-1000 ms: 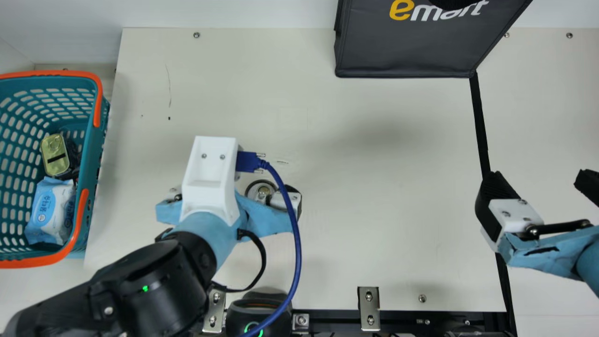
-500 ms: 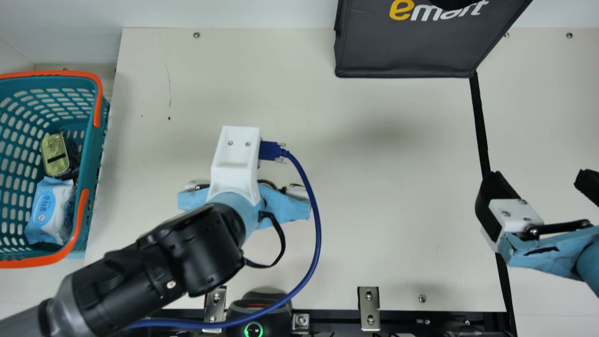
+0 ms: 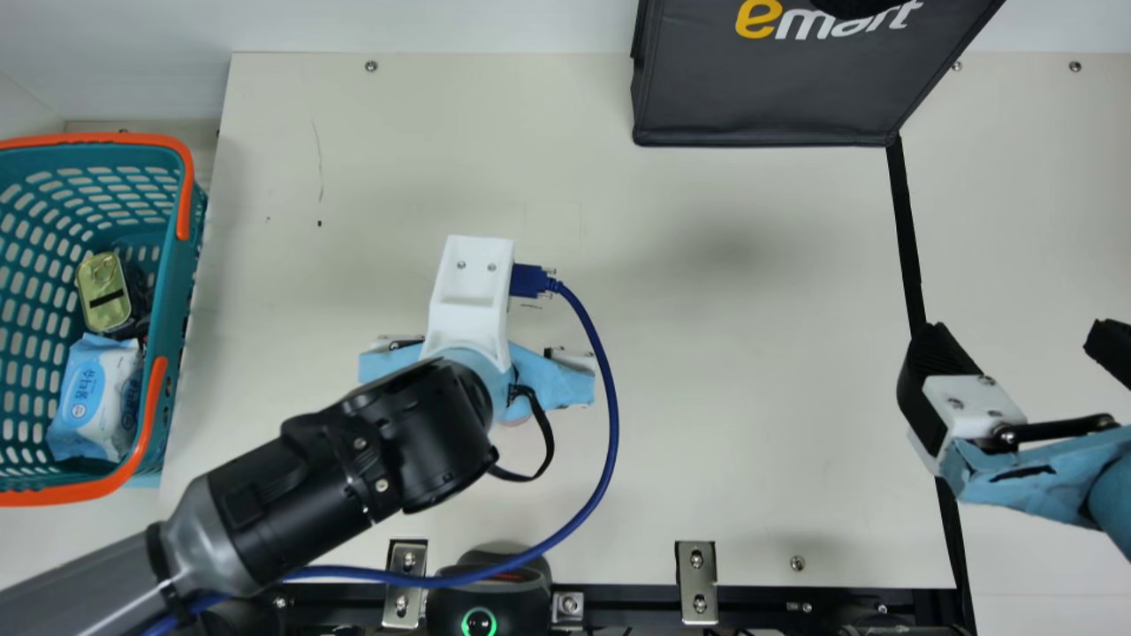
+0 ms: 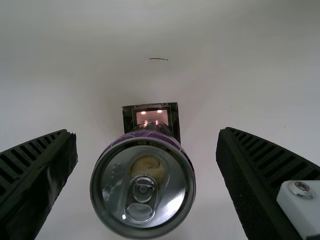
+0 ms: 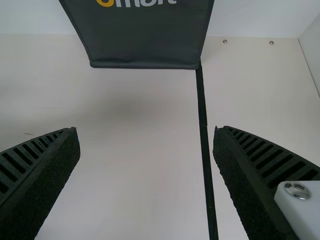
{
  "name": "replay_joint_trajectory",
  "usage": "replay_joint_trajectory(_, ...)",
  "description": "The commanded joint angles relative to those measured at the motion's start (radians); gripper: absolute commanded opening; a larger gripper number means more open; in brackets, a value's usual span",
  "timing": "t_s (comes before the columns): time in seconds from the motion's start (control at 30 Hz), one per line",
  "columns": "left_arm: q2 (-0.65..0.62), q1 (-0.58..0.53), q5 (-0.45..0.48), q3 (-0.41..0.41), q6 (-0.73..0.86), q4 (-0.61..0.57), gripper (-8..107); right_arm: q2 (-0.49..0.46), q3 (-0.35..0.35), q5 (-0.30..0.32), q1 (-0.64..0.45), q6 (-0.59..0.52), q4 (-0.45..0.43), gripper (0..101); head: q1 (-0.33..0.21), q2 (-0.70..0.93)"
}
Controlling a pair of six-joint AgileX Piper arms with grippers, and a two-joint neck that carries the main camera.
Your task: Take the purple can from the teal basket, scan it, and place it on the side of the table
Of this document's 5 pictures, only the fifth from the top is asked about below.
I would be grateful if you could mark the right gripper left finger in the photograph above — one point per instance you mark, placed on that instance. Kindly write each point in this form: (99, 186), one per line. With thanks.
(37, 175)

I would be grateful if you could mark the dark grey bag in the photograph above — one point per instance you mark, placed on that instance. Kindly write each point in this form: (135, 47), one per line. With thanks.
(145, 35)

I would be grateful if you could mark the black strip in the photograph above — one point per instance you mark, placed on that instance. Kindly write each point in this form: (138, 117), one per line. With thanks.
(204, 112)

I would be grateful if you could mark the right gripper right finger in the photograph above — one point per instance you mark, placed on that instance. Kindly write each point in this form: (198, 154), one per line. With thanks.
(250, 180)

